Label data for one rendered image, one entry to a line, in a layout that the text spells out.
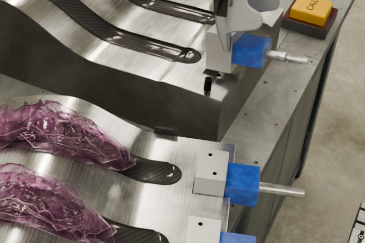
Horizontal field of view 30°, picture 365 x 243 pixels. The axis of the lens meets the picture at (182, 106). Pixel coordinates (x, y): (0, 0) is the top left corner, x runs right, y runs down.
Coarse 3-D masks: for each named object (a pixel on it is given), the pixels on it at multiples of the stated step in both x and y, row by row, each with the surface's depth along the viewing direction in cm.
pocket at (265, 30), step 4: (264, 24) 103; (260, 28) 103; (264, 28) 103; (268, 28) 102; (248, 32) 105; (252, 32) 104; (256, 32) 104; (260, 32) 104; (264, 32) 103; (268, 32) 103; (264, 36) 104; (268, 36) 102
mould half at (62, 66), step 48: (0, 0) 94; (48, 0) 97; (96, 0) 102; (192, 0) 107; (0, 48) 100; (48, 48) 95; (96, 48) 95; (96, 96) 97; (144, 96) 93; (192, 96) 89; (240, 96) 97
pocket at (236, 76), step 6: (240, 66) 95; (246, 66) 94; (204, 72) 93; (210, 72) 95; (216, 72) 97; (222, 72) 97; (234, 72) 96; (240, 72) 96; (222, 78) 96; (228, 78) 96; (234, 78) 96; (240, 78) 94
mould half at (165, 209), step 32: (32, 96) 86; (64, 96) 85; (128, 128) 86; (0, 160) 77; (32, 160) 76; (64, 160) 77; (160, 160) 83; (192, 160) 84; (96, 192) 76; (128, 192) 79; (160, 192) 79; (0, 224) 69; (128, 224) 75; (160, 224) 76; (224, 224) 76
